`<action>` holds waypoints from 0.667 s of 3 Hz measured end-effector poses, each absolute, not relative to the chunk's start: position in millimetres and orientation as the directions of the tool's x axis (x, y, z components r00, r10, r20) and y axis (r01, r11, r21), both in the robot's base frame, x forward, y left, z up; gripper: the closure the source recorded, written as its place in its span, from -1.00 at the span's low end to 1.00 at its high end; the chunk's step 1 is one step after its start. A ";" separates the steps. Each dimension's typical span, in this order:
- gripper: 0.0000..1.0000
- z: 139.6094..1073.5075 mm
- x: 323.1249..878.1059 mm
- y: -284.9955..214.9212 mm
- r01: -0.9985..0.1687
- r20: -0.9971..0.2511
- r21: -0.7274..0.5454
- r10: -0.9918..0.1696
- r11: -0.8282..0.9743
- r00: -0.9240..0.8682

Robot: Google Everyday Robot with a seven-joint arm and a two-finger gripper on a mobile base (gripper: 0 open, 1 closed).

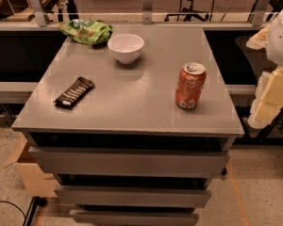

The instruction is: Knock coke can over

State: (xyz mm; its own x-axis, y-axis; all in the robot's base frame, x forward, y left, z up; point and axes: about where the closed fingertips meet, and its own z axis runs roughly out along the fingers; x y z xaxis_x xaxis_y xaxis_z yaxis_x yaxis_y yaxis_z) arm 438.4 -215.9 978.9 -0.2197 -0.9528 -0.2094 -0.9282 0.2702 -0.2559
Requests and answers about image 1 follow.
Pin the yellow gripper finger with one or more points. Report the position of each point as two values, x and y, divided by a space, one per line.
269 99
259 40

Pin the orange soda can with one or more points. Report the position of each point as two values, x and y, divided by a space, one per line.
190 82

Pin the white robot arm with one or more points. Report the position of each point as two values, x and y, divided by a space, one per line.
274 48

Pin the black office chair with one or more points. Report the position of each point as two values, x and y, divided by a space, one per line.
191 0

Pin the white bowl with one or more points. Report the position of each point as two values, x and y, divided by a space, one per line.
126 48

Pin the grey drawer cabinet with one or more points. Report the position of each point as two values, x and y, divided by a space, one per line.
133 108

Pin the middle grey drawer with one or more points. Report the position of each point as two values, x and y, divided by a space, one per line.
132 196

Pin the grey drawer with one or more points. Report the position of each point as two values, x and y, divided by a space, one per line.
133 218
132 196
139 163

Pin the green chip bag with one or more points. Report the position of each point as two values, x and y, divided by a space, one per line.
86 31

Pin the dark snack bar wrapper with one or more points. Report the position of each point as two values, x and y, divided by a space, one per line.
73 94

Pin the top grey drawer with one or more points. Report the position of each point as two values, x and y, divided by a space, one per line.
139 163

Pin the bottom grey drawer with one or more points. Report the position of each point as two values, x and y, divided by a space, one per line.
133 218

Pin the cardboard box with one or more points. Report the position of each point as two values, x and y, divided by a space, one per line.
36 182

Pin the metal railing post right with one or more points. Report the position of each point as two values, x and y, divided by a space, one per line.
259 13

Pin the metal railing post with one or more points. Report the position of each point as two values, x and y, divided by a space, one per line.
259 13
146 11
38 12

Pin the metal railing post middle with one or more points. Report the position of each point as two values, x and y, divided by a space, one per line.
146 11

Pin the metal railing post left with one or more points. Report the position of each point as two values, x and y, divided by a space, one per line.
38 12

